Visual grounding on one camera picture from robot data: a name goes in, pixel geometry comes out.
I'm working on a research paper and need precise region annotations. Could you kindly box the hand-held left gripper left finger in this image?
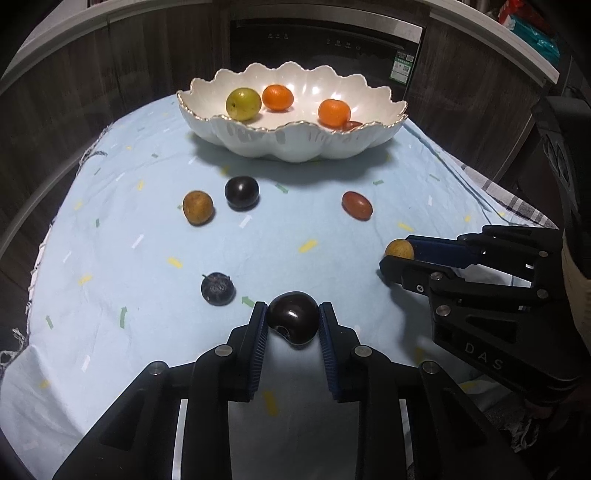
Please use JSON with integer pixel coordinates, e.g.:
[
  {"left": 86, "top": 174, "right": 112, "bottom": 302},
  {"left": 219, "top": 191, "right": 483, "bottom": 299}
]
[{"left": 51, "top": 301, "right": 269, "bottom": 480}]

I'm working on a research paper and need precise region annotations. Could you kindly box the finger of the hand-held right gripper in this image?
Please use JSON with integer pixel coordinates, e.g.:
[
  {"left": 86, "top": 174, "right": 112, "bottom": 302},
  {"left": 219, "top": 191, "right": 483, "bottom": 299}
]
[
  {"left": 379, "top": 254, "right": 587, "bottom": 407},
  {"left": 406, "top": 224, "right": 566, "bottom": 289}
]

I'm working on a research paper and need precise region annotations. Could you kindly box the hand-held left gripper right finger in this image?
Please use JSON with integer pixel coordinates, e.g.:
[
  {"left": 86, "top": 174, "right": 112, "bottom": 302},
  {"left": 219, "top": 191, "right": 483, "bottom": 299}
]
[{"left": 318, "top": 302, "right": 536, "bottom": 480}]

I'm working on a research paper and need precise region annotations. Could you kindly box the brown longan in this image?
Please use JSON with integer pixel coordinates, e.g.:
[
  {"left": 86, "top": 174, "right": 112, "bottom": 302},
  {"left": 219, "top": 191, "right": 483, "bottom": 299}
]
[
  {"left": 385, "top": 239, "right": 415, "bottom": 261},
  {"left": 182, "top": 190, "right": 215, "bottom": 226}
]

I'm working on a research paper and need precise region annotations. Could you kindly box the dark purple plum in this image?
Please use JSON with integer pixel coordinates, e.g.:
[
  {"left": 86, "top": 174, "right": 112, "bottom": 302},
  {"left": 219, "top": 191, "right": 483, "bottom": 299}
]
[
  {"left": 224, "top": 176, "right": 260, "bottom": 212},
  {"left": 267, "top": 292, "right": 320, "bottom": 348}
]

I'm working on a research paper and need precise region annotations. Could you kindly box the dark blue crowned berry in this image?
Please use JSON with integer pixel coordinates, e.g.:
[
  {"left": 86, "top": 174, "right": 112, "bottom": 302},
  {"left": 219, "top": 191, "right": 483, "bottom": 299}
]
[{"left": 201, "top": 272, "right": 236, "bottom": 306}]

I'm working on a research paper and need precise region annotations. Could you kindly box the mandarin orange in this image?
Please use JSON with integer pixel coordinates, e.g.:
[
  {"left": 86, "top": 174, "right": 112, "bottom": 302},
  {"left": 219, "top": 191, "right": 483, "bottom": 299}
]
[
  {"left": 262, "top": 84, "right": 295, "bottom": 112},
  {"left": 318, "top": 99, "right": 352, "bottom": 129}
]

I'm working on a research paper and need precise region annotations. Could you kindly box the white scalloped bowl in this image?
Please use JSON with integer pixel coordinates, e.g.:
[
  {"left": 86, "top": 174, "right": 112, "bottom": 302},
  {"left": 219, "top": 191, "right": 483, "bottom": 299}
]
[{"left": 177, "top": 61, "right": 409, "bottom": 163}]

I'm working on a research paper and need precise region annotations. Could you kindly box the green apple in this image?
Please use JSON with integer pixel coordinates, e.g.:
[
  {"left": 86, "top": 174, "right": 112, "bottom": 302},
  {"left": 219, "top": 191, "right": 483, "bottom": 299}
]
[{"left": 226, "top": 88, "right": 260, "bottom": 121}]

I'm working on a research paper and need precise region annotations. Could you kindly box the person's right hand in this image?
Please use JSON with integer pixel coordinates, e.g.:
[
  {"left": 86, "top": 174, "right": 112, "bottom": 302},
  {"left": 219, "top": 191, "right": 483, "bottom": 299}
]
[{"left": 526, "top": 382, "right": 591, "bottom": 422}]

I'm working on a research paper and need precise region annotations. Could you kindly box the grey plaid cloth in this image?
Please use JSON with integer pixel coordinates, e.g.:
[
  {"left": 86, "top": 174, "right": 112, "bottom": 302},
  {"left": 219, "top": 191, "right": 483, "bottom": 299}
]
[{"left": 445, "top": 152, "right": 561, "bottom": 229}]

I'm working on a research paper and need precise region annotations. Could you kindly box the teal plastic bag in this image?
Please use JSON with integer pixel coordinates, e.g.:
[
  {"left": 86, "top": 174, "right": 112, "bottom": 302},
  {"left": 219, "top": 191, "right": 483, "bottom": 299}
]
[{"left": 508, "top": 14, "right": 561, "bottom": 65}]

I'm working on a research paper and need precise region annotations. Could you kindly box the light blue patterned cloth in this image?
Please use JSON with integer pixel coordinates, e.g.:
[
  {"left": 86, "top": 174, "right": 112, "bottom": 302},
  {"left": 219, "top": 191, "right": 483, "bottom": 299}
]
[{"left": 0, "top": 99, "right": 559, "bottom": 480}]

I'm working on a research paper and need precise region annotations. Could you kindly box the red plastic bag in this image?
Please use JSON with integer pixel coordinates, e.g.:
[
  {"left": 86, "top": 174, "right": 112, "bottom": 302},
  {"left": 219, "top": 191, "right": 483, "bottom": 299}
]
[{"left": 496, "top": 0, "right": 541, "bottom": 28}]

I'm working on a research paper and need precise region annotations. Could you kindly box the green and white sticker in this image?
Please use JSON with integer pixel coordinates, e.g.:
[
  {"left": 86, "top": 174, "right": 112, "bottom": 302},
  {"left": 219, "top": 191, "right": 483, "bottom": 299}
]
[{"left": 392, "top": 52, "right": 413, "bottom": 86}]

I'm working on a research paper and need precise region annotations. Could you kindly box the black oven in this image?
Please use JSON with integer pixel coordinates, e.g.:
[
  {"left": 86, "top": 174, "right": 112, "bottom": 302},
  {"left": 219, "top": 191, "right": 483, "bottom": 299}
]
[{"left": 228, "top": 0, "right": 426, "bottom": 88}]

